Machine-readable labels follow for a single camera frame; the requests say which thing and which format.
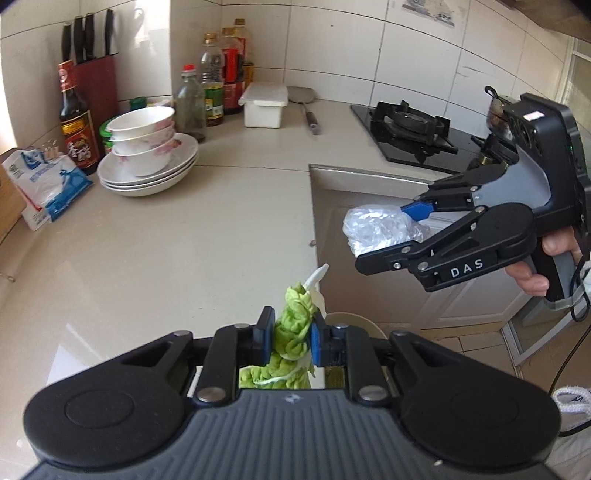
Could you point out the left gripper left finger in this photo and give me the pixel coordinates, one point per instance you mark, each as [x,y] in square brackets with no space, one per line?
[230,349]

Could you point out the bamboo cutting board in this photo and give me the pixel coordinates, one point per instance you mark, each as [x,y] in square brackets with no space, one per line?
[11,204]

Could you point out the wall sticker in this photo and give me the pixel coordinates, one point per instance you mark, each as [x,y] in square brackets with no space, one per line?
[437,10]

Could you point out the dark vinegar bottle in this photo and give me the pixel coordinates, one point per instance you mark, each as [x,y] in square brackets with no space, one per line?
[76,122]

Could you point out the napa cabbage leaf piece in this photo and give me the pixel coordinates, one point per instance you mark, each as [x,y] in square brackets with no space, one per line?
[290,366]

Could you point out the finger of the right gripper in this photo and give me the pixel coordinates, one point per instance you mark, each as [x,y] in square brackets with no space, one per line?
[483,241]
[453,194]

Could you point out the clear bottle red cap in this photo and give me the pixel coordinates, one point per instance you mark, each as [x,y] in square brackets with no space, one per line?
[189,104]

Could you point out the red knife block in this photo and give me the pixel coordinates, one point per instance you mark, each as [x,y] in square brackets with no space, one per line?
[96,75]

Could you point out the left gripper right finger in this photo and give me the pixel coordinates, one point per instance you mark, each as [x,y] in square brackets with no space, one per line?
[361,356]

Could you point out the stainless steel pot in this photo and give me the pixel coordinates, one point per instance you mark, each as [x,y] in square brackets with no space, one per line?
[497,121]

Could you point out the white plastic lidded box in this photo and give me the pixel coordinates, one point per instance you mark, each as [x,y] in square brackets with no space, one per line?
[263,104]

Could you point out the blue white salt bag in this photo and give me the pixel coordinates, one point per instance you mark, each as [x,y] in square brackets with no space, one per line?
[48,186]

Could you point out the stacked white plates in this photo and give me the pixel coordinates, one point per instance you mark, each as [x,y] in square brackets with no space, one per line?
[113,176]

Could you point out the red label sauce bottle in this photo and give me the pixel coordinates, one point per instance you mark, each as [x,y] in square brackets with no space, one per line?
[233,72]

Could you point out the stacked floral bowls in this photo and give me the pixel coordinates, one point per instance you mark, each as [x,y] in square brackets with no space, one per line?
[143,139]

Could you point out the black gas stove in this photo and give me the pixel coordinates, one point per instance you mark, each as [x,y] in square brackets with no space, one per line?
[411,137]

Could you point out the person's right hand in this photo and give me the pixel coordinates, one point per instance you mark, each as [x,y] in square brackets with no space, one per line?
[535,280]

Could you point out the white paper trash bucket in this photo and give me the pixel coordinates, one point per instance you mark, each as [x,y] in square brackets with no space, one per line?
[351,319]

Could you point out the clear plastic bag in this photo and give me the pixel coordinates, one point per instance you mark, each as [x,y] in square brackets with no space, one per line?
[369,228]

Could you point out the oil bottle green label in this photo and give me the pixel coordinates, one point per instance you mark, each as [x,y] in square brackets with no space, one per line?
[211,74]

